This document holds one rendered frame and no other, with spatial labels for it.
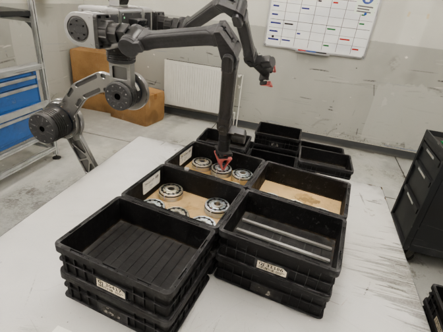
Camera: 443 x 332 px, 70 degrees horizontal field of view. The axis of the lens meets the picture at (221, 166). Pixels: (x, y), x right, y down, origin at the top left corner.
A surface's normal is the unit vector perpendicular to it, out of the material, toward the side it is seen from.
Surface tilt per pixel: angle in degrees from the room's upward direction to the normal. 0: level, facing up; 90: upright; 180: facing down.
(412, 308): 0
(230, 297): 0
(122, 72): 90
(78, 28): 90
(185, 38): 115
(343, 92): 90
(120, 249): 0
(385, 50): 90
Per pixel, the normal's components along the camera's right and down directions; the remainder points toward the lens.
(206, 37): -0.46, 0.73
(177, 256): 0.10, -0.87
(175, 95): -0.26, 0.44
